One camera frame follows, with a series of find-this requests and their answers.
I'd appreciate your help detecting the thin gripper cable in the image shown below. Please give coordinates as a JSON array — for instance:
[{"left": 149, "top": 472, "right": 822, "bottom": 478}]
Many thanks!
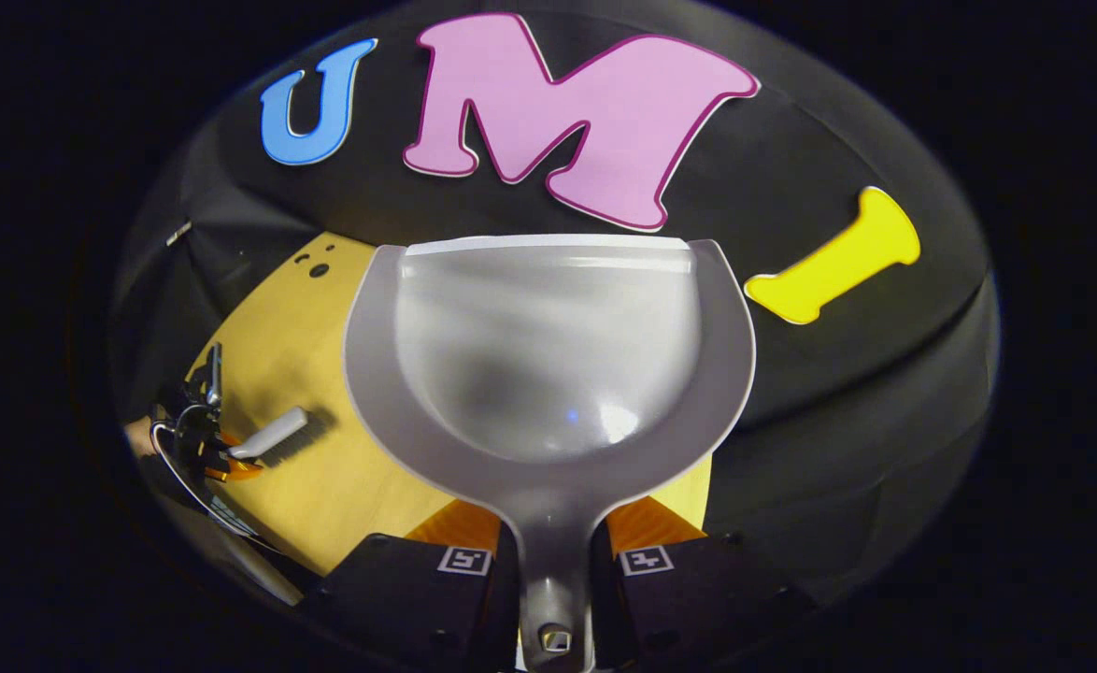
[{"left": 149, "top": 421, "right": 262, "bottom": 542}]

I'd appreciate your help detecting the grey plastic dustpan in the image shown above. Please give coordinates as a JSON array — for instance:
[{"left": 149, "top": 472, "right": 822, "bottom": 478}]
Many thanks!
[{"left": 342, "top": 233, "right": 758, "bottom": 673}]

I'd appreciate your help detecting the black backdrop cloth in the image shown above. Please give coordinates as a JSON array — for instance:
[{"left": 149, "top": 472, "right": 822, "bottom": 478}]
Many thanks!
[{"left": 107, "top": 0, "right": 1004, "bottom": 610}]

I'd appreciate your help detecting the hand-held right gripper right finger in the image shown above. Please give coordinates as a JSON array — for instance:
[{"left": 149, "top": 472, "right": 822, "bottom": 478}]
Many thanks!
[{"left": 591, "top": 495, "right": 817, "bottom": 673}]

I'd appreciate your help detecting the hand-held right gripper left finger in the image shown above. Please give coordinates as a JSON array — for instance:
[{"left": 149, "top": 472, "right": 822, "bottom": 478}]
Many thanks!
[{"left": 300, "top": 497, "right": 522, "bottom": 673}]

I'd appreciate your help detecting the small grey broom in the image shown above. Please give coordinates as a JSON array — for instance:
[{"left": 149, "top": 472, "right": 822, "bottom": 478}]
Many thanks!
[{"left": 227, "top": 406, "right": 312, "bottom": 465}]

